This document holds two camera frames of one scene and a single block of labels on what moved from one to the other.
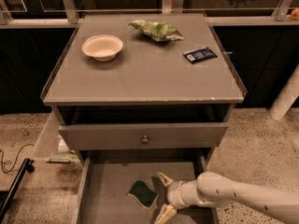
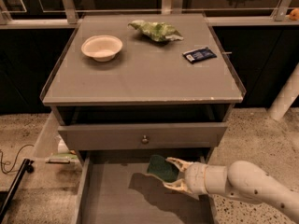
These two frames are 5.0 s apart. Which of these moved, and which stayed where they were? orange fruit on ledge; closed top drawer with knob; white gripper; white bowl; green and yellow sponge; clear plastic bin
Moved: green and yellow sponge; white gripper
Stayed: clear plastic bin; closed top drawer with knob; white bowl; orange fruit on ledge
